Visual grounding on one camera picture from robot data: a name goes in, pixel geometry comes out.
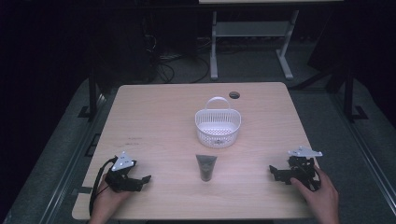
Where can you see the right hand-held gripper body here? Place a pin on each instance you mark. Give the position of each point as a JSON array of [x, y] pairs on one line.
[[301, 169]]

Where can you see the white plastic basket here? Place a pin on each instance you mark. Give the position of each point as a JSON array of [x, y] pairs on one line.
[[218, 129]]

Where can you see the grey squeeze tube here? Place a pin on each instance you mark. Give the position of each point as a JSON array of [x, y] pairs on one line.
[[206, 166]]

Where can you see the white table frame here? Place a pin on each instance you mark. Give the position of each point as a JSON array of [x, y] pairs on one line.
[[249, 29]]

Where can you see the black metal post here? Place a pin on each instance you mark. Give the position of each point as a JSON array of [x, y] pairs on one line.
[[348, 99], [92, 93]]

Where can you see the metal floor rail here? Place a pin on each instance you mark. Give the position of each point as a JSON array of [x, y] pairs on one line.
[[370, 158], [67, 174]]

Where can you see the person's right hand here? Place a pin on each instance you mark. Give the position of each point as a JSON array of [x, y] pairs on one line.
[[322, 199]]

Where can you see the dark round table grommet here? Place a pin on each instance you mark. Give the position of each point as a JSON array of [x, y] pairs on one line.
[[234, 95]]

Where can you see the person's left hand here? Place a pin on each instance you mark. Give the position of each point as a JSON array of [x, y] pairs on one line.
[[107, 202]]

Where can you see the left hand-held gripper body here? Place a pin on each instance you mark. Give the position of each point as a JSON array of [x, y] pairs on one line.
[[120, 179]]

